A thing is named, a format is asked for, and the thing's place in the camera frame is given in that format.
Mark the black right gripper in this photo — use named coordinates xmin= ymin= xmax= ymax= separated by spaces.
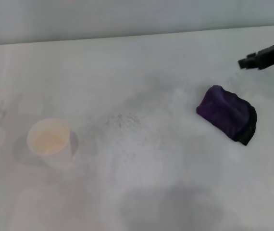
xmin=237 ymin=38 xmax=274 ymax=71

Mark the purple rag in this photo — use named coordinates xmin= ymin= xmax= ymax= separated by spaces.
xmin=196 ymin=85 xmax=258 ymax=146

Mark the white paper cup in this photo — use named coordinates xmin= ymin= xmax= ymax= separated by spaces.
xmin=26 ymin=117 xmax=76 ymax=171

